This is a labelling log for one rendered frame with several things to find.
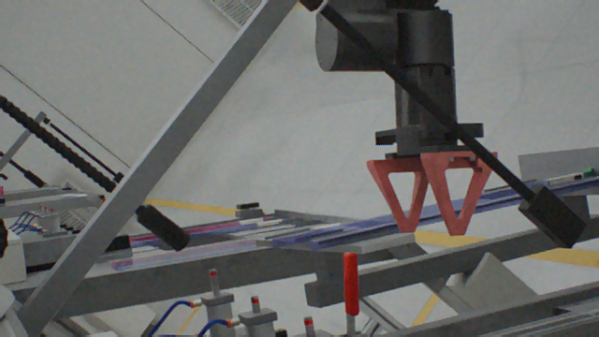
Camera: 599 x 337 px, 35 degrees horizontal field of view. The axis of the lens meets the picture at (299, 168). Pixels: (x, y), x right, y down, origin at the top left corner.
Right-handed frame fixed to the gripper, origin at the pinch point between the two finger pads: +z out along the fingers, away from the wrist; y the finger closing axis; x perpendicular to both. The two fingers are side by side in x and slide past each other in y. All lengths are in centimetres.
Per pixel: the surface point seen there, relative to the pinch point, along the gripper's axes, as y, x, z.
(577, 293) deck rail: -8.8, 22.1, 8.8
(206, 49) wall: -748, 175, -132
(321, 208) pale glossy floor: -339, 120, 5
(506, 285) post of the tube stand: -33.6, 28.6, 10.4
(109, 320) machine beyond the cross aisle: -443, 35, 62
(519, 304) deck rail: -8.8, 14.7, 9.4
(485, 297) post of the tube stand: -33.4, 25.0, 11.7
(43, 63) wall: -747, 33, -119
